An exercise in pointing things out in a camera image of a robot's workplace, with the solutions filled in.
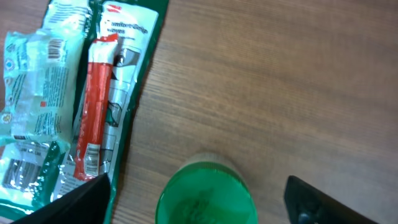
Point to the green white round can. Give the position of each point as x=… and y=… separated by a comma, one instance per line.
x=207, y=188

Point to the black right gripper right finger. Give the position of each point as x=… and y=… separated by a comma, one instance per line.
x=306, y=204

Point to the red white stick sachet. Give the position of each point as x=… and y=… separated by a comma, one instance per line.
x=100, y=65

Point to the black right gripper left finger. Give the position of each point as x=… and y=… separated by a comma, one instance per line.
x=86, y=204

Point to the light green wipes pack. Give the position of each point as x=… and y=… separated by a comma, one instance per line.
x=40, y=72

